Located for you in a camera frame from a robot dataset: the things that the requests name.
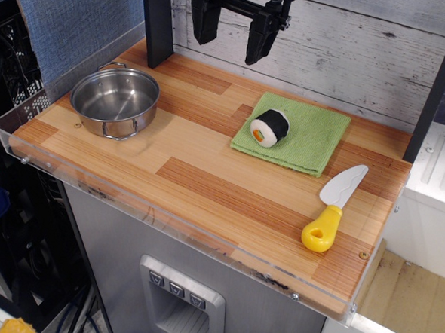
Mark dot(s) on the clear acrylic table guard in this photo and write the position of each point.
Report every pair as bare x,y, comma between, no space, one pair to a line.
181,177

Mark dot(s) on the toy sushi roll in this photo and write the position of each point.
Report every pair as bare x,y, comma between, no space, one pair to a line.
269,127

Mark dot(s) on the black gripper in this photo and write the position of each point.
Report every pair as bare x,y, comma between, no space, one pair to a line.
268,17

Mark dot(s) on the black vertical post left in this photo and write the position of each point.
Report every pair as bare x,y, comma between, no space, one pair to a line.
159,31

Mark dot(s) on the stainless steel pot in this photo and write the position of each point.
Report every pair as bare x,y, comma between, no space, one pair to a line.
116,103

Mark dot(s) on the black vertical post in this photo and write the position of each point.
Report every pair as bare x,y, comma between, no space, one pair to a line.
427,116
159,31

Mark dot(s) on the black vertical post right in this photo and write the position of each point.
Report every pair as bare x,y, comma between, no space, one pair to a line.
427,116

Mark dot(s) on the green cloth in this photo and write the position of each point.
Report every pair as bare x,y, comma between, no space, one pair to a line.
313,136

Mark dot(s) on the yellow toy knife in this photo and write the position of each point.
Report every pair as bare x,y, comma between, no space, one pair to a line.
320,234

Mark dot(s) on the white toy sink counter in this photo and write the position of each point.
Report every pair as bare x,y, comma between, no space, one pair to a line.
405,290

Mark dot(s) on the silver toy fridge dispenser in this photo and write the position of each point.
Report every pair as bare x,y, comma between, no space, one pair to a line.
176,303

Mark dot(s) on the black plastic crate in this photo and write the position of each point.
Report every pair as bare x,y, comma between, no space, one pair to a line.
20,76

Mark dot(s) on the blue fabric panel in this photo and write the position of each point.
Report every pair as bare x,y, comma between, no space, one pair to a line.
71,38

